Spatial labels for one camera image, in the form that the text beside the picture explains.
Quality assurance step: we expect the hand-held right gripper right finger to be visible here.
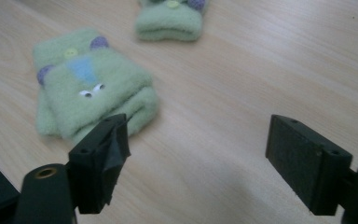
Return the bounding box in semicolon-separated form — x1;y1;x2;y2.
265;114;353;217

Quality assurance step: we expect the green fleece glove with face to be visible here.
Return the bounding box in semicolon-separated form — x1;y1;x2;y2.
134;0;211;42
32;27;160;146

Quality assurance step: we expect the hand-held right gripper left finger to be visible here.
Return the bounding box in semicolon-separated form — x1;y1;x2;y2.
66;113;131;215

